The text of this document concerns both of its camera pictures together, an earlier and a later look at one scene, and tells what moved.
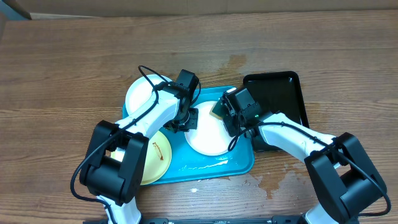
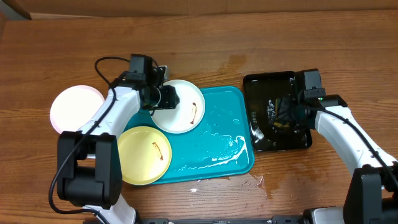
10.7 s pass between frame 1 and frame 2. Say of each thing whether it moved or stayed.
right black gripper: moved
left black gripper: moved
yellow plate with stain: stayed
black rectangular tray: stayed
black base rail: stayed
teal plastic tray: stayed
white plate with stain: moved
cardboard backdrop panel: stayed
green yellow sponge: moved
